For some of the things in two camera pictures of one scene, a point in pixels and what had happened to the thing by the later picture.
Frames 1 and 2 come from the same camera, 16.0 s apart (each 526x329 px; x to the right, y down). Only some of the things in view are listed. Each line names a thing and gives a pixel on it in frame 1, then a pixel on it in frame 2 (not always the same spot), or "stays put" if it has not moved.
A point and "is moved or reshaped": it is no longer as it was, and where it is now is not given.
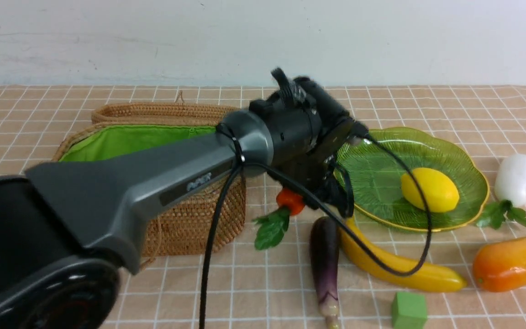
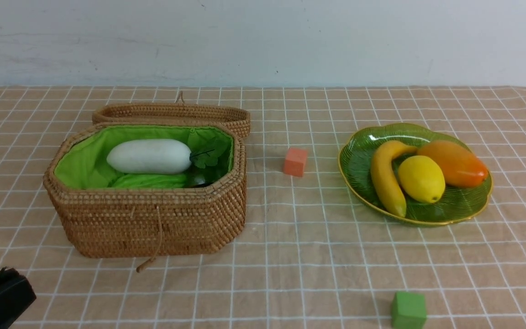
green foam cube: (409, 310) stays put
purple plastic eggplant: (324, 246) is moved or reshaped
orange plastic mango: (505, 264) -> (460, 168)
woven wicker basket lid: (178, 114) stays put
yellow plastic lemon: (439, 192) is moved or reshaped
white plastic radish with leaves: (515, 180) is moved or reshaped
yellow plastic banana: (424, 277) -> (381, 159)
